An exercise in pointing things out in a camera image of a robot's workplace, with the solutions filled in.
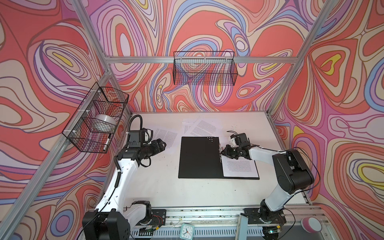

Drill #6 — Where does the black marker pen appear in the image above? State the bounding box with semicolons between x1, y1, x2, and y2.
103;134;112;152

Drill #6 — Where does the silver tape roll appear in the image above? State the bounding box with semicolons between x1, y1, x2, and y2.
93;114;117;133

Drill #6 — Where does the red folder with black interior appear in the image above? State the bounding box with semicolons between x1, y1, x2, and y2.
178;137;260;180

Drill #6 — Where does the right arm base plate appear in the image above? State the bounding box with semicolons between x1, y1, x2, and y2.
244;208;287;225

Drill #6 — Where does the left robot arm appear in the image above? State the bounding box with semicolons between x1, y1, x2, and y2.
82;139;167;240

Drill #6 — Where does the black wire basket back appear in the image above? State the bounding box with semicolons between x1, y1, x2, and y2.
173;50;238;86

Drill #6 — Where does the black wire basket left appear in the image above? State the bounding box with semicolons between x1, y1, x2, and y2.
62;83;129;154

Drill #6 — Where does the small teal clock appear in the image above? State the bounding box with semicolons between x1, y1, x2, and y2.
180;224;195;240

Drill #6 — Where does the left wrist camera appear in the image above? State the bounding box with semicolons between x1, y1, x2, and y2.
128;128;153;148

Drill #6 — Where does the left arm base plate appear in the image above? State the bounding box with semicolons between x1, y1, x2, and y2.
131;201;167;227

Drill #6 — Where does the printed paper sheet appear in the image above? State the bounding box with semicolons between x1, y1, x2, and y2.
222;157;260;179
154;128;178;149
182;120;195;135
186;119;224;137

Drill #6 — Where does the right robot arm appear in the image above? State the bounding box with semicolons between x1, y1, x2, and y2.
221;145;315;217

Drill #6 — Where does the black wire basket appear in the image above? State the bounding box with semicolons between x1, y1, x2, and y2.
62;83;129;154
173;50;238;86

